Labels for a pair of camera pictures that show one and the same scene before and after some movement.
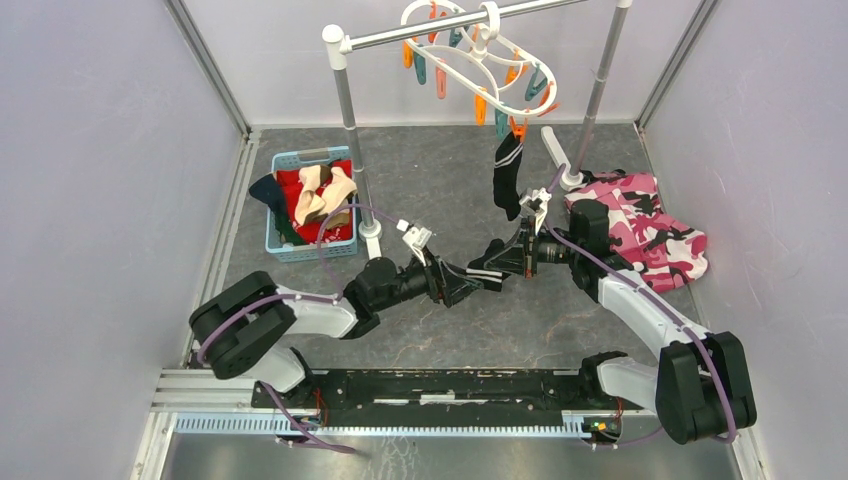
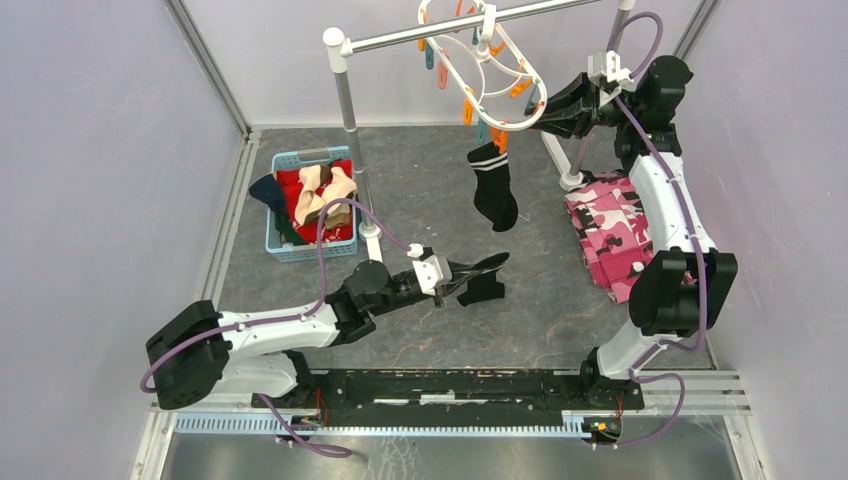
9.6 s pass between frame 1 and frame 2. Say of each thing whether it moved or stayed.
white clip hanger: moved
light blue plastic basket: stayed
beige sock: stayed
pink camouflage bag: stayed
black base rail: stayed
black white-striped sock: moved
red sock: stayed
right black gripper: moved
